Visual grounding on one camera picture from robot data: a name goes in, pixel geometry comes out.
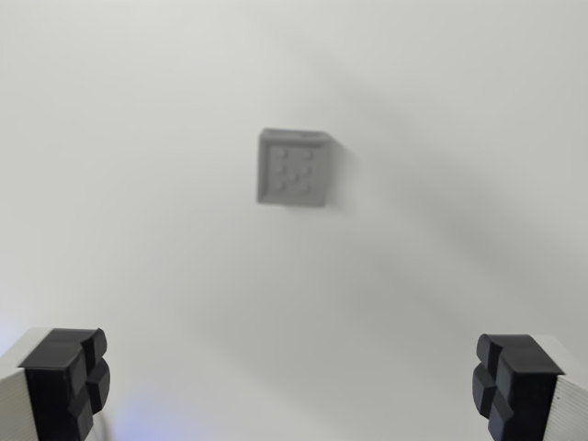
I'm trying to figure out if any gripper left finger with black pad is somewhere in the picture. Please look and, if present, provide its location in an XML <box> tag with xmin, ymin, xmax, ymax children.
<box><xmin>0</xmin><ymin>326</ymin><xmax>112</xmax><ymax>441</ymax></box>

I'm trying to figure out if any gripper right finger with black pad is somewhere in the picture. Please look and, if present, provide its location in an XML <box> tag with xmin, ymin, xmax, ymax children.
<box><xmin>470</xmin><ymin>333</ymin><xmax>588</xmax><ymax>441</ymax></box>

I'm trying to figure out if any grey cube with raised studs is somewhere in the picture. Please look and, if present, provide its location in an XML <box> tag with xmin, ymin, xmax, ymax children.
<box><xmin>254</xmin><ymin>127</ymin><xmax>342</xmax><ymax>210</ymax></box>

